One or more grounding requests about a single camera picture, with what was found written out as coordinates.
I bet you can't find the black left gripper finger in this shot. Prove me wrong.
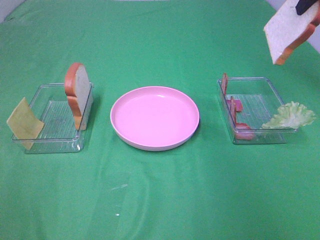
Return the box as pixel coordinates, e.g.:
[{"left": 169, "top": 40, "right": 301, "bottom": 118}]
[{"left": 295, "top": 0, "right": 317, "bottom": 15}]

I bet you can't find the bread slice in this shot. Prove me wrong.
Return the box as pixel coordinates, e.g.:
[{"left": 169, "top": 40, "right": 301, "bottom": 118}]
[
  {"left": 263, "top": 0, "right": 320, "bottom": 65},
  {"left": 64, "top": 62, "right": 92, "bottom": 131}
]

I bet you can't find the bacon strip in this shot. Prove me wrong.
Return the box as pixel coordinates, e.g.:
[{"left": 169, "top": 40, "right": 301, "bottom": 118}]
[
  {"left": 221, "top": 72, "right": 243, "bottom": 112},
  {"left": 229, "top": 96, "right": 255, "bottom": 141}
]

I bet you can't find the green lettuce leaf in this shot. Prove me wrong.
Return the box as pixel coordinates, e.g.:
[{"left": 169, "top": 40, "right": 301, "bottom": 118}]
[{"left": 261, "top": 101, "right": 316, "bottom": 129}]

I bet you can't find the right clear plastic tray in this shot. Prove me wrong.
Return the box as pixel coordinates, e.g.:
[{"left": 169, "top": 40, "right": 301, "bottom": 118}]
[{"left": 217, "top": 77, "right": 298, "bottom": 145}]

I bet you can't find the clear plastic tray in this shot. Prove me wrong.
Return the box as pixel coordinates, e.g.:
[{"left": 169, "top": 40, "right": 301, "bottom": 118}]
[
  {"left": 217, "top": 77, "right": 298, "bottom": 145},
  {"left": 11, "top": 83, "right": 94, "bottom": 154}
]

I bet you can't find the pink round plate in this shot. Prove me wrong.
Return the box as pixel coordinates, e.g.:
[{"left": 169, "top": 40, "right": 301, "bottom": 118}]
[{"left": 110, "top": 86, "right": 200, "bottom": 151}]

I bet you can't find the green tablecloth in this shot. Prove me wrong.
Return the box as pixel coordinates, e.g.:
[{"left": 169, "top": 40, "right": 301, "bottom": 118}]
[{"left": 0, "top": 0, "right": 320, "bottom": 240}]

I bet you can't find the left clear plastic tray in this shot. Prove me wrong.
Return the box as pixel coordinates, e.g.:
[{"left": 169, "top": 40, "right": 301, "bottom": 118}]
[{"left": 11, "top": 83, "right": 94, "bottom": 154}]

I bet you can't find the yellow cheese slice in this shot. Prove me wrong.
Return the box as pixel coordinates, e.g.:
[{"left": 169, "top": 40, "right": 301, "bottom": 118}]
[{"left": 6, "top": 97, "right": 45, "bottom": 150}]

